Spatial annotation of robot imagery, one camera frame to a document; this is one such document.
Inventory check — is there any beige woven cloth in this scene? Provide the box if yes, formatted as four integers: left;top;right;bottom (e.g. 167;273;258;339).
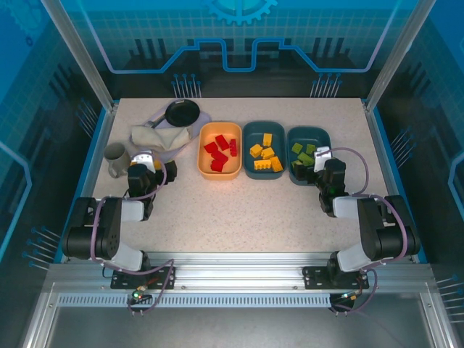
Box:
130;125;192;152

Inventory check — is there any grey mug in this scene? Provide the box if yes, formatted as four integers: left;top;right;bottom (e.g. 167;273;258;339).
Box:
104;142;132;179

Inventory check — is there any teal plastic container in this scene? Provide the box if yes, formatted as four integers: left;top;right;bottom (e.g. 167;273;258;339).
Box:
241;120;287;181
286;125;331;186

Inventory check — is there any orange plastic container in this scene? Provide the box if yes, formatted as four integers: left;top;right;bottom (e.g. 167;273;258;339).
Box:
196;121;243;181

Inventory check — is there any blue table side rim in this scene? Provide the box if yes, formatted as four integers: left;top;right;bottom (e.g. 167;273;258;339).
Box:
372;107;431;262
54;104;109;262

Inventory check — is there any black frying pan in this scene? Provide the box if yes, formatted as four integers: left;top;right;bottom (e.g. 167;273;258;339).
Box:
165;99;202;128

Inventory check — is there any small LED connector board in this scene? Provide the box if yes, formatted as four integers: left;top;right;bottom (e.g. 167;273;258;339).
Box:
132;288;153;305
339;289;363;304

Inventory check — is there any steel sheet shelf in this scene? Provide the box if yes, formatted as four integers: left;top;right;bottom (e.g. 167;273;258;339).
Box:
22;289;454;348

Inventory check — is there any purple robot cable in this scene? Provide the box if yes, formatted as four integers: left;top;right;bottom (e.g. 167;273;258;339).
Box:
88;151;178;317
315;146;407;317

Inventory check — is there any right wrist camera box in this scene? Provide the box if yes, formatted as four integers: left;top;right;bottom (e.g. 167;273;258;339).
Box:
313;146;333;173

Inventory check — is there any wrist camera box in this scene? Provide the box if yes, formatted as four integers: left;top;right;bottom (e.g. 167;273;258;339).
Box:
313;146;333;173
130;152;154;167

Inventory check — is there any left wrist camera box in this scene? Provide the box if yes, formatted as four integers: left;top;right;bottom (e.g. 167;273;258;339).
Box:
130;152;154;167

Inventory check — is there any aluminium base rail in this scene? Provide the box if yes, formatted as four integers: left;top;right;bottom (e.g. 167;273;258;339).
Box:
46;252;436;291

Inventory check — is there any slotted metal cable duct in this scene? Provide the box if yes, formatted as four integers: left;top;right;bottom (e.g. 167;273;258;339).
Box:
57;294;336;309

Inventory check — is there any aluminium frame post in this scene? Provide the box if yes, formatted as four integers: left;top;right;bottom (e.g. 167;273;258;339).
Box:
40;0;116;112
364;0;438;109

